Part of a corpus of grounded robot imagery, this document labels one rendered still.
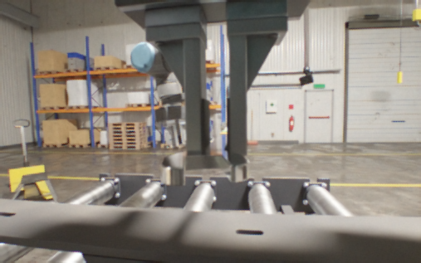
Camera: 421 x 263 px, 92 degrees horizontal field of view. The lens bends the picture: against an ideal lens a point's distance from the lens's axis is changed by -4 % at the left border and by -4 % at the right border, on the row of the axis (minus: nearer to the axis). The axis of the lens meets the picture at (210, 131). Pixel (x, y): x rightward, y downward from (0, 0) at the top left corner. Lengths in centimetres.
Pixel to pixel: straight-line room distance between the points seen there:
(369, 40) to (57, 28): 1388
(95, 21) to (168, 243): 1205
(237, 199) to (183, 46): 115
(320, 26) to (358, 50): 173
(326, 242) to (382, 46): 1087
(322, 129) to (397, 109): 298
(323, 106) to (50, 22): 1324
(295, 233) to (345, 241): 5
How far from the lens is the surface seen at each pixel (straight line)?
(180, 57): 16
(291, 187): 127
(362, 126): 1045
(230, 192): 126
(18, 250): 101
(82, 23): 1258
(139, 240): 26
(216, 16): 18
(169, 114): 80
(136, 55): 74
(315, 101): 970
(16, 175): 526
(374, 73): 1073
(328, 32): 1041
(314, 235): 27
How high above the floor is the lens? 130
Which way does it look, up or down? 5 degrees down
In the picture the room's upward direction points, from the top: 1 degrees counter-clockwise
